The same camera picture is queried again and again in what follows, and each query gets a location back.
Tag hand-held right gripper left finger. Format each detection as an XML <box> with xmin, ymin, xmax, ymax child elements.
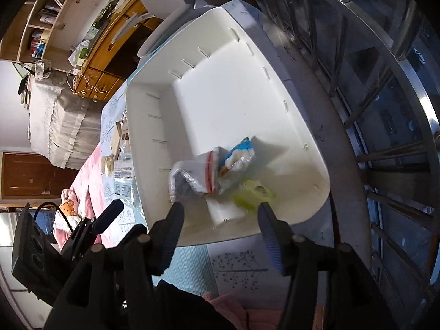
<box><xmin>43</xmin><ymin>201</ymin><xmax>186</xmax><ymax>330</ymax></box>

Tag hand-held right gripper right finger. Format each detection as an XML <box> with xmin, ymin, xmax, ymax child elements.
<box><xmin>257</xmin><ymin>201</ymin><xmax>396</xmax><ymax>330</ymax></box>

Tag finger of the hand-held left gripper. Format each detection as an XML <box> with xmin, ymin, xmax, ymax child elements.
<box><xmin>62</xmin><ymin>199</ymin><xmax>125</xmax><ymax>263</ymax></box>

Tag packets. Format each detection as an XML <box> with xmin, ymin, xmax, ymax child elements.
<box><xmin>113</xmin><ymin>165</ymin><xmax>138</xmax><ymax>210</ymax></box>

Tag green snack packet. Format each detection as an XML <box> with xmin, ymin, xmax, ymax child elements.
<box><xmin>232</xmin><ymin>178</ymin><xmax>276</xmax><ymax>210</ymax></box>

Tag pale yellowish small packet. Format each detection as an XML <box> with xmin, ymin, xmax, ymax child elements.
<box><xmin>101</xmin><ymin>155</ymin><xmax>116</xmax><ymax>177</ymax></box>

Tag red-edged clear snack packet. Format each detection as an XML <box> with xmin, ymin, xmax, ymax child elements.
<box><xmin>168</xmin><ymin>147</ymin><xmax>221</xmax><ymax>202</ymax></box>

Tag brown and white small packet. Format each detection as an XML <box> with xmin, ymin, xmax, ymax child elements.
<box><xmin>113</xmin><ymin>110</ymin><xmax>133</xmax><ymax>152</ymax></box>

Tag blue and white snack packet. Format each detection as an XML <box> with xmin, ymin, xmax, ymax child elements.
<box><xmin>217</xmin><ymin>136</ymin><xmax>258</xmax><ymax>193</ymax></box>

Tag white plastic bin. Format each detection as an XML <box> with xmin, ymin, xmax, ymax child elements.
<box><xmin>125</xmin><ymin>7</ymin><xmax>331</xmax><ymax>247</ymax></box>

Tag pink blanket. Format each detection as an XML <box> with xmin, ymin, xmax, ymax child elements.
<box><xmin>51</xmin><ymin>141</ymin><xmax>116</xmax><ymax>248</ymax></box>

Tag brown wooden door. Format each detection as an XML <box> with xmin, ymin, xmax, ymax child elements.
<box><xmin>0</xmin><ymin>151</ymin><xmax>79</xmax><ymax>200</ymax></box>

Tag black garment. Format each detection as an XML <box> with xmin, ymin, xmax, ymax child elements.
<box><xmin>155</xmin><ymin>280</ymin><xmax>241</xmax><ymax>330</ymax></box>

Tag pink fleece garment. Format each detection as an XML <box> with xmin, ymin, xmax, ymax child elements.
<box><xmin>201</xmin><ymin>290</ymin><xmax>324</xmax><ymax>330</ymax></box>

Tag white lace cloth cover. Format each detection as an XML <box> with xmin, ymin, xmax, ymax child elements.
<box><xmin>27</xmin><ymin>76</ymin><xmax>104</xmax><ymax>169</ymax></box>

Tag metal window grill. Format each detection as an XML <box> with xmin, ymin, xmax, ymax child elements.
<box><xmin>241</xmin><ymin>0</ymin><xmax>440</xmax><ymax>317</ymax></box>

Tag wooden desk with drawers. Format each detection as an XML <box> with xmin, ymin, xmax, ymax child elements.
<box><xmin>74</xmin><ymin>0</ymin><xmax>162</xmax><ymax>102</ymax></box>

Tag printed cloth pouch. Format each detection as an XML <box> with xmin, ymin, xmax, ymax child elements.
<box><xmin>32</xmin><ymin>58</ymin><xmax>53</xmax><ymax>80</ymax></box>

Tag white plastic bag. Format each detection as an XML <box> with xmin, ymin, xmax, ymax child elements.
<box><xmin>69</xmin><ymin>39</ymin><xmax>90</xmax><ymax>67</ymax></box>

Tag dark sign with gold lettering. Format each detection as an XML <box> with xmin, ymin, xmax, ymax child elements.
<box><xmin>91</xmin><ymin>2</ymin><xmax>119</xmax><ymax>28</ymax></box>

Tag wooden bookshelf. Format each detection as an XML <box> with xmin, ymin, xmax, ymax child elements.
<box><xmin>0</xmin><ymin>0</ymin><xmax>114</xmax><ymax>64</ymax></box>

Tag row of books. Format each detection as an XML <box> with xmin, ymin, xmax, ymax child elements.
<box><xmin>29</xmin><ymin>0</ymin><xmax>74</xmax><ymax>59</ymax></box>

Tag black cable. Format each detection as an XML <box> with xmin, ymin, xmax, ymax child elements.
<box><xmin>32</xmin><ymin>201</ymin><xmax>77</xmax><ymax>232</ymax></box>

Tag white cable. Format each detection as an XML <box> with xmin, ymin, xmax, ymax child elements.
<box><xmin>65</xmin><ymin>69</ymin><xmax>107</xmax><ymax>97</ymax></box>

